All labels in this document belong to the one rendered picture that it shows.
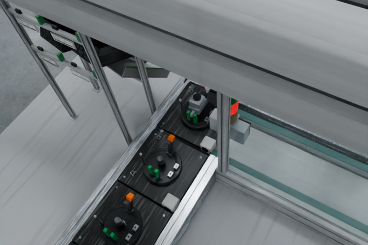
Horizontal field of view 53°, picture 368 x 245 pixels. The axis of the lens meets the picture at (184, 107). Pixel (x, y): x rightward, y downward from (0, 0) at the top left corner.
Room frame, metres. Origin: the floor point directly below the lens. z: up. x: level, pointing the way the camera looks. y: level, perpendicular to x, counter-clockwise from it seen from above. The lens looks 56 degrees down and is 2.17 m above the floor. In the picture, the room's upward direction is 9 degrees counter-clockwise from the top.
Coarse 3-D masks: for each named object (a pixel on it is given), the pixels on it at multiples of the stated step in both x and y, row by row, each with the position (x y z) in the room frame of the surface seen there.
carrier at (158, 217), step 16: (112, 192) 0.51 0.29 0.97; (128, 192) 0.50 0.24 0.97; (96, 208) 0.46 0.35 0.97; (112, 208) 0.44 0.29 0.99; (144, 208) 0.43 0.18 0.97; (160, 208) 0.43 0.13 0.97; (96, 224) 0.40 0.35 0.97; (112, 224) 0.39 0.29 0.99; (128, 224) 0.38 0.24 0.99; (144, 224) 0.38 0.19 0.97; (160, 224) 0.37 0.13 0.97; (80, 240) 0.36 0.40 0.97; (96, 240) 0.35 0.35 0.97; (112, 240) 0.34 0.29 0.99; (128, 240) 0.33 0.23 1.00; (144, 240) 0.33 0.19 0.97
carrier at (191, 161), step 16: (144, 144) 0.68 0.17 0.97; (160, 144) 0.67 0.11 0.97; (176, 144) 0.66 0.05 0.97; (144, 160) 0.59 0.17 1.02; (160, 160) 0.57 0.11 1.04; (176, 160) 0.59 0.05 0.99; (192, 160) 0.58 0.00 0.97; (128, 176) 0.56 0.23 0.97; (144, 176) 0.55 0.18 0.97; (160, 176) 0.53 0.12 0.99; (176, 176) 0.52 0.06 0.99; (192, 176) 0.52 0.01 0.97; (144, 192) 0.49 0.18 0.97; (160, 192) 0.48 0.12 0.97; (176, 192) 0.47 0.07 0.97
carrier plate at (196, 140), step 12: (192, 84) 0.93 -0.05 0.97; (180, 96) 0.88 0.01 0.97; (216, 96) 0.85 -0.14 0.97; (180, 108) 0.82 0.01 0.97; (168, 120) 0.77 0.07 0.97; (180, 120) 0.76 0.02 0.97; (168, 132) 0.72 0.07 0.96; (180, 132) 0.71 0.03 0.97; (192, 132) 0.70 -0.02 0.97; (204, 132) 0.69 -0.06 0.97; (216, 132) 0.68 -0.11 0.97; (192, 144) 0.66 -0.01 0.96; (216, 144) 0.64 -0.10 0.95
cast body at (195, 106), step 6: (192, 96) 0.78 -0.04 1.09; (198, 96) 0.77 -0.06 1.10; (204, 96) 0.78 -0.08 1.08; (192, 102) 0.76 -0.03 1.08; (198, 102) 0.75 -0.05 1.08; (204, 102) 0.77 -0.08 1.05; (192, 108) 0.75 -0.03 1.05; (198, 108) 0.74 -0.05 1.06; (192, 114) 0.73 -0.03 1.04; (198, 114) 0.74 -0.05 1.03
